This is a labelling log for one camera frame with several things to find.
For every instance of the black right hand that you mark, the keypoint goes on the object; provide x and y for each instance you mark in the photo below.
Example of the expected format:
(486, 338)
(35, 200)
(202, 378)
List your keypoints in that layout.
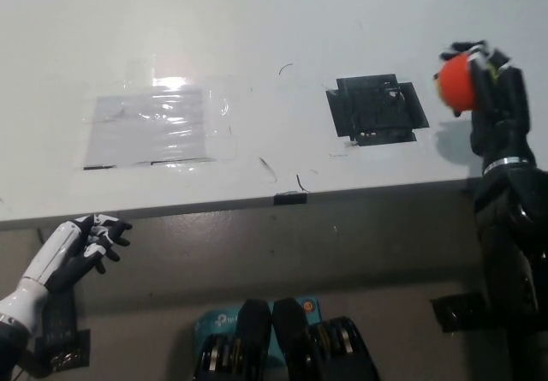
(507, 115)

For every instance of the white and black left hand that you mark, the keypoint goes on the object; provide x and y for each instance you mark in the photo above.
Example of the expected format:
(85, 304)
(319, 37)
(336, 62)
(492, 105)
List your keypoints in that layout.
(47, 257)

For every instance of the yellow and orange tennis ball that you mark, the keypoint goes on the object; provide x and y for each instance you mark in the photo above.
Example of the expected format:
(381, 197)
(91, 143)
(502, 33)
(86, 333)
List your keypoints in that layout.
(456, 82)

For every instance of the teal tp-link box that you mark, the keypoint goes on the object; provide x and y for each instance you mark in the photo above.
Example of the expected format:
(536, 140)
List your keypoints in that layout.
(216, 321)

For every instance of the clear plastic film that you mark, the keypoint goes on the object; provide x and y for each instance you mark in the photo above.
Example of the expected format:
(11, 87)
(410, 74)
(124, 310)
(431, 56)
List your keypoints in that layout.
(218, 111)

